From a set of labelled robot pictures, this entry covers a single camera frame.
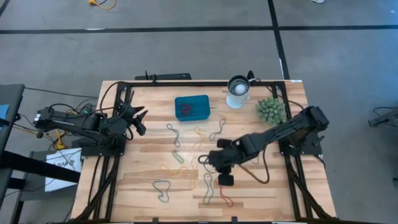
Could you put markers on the blue paper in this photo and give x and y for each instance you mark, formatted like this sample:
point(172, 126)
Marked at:
point(3, 113)

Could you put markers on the dark green rubber band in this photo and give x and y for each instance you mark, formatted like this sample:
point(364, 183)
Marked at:
point(208, 173)

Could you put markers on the white cylindrical cup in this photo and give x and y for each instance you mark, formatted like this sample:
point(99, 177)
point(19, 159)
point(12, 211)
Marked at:
point(236, 102)

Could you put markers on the black flat device box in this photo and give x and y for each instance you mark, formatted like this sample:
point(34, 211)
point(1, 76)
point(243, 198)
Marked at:
point(171, 76)

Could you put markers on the black box with green light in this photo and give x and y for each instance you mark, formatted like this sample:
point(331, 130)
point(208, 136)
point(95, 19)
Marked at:
point(86, 111)

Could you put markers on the black support beam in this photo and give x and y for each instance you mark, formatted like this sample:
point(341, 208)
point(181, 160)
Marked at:
point(31, 165)

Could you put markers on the grey rubber band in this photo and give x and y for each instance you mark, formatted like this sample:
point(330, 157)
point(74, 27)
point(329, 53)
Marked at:
point(221, 119)

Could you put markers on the teal plastic bin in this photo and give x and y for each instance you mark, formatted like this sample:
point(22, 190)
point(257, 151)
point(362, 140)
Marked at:
point(200, 105)

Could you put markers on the green spiky plant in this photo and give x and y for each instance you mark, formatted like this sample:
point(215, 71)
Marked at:
point(270, 110)

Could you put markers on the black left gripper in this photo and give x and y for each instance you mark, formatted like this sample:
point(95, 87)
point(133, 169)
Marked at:
point(126, 115)

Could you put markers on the white paper sign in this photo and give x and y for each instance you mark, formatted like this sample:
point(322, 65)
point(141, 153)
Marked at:
point(66, 154)

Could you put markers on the dark grey desk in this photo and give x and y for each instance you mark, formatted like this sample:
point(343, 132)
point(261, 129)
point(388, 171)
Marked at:
point(12, 96)

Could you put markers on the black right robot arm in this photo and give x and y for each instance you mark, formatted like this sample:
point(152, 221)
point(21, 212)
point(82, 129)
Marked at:
point(280, 132)

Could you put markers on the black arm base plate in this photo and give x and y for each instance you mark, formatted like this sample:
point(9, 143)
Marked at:
point(306, 150)
point(102, 152)

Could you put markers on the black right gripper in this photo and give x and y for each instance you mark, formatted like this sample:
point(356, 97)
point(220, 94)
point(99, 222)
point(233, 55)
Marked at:
point(224, 157)

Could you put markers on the black aluminium table frame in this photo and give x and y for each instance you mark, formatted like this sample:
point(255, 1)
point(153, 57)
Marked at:
point(202, 84)

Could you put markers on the long yellow rubber band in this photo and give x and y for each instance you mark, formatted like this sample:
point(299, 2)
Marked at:
point(174, 170)

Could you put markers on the small green rubber band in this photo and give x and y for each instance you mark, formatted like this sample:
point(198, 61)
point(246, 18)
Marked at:
point(178, 157)

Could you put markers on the white ball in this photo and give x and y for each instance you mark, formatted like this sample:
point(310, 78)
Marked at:
point(241, 89)

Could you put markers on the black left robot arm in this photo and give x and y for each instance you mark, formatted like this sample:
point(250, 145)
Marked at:
point(71, 123)

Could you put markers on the blue-grey rubber band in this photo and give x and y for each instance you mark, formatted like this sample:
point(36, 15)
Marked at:
point(175, 134)

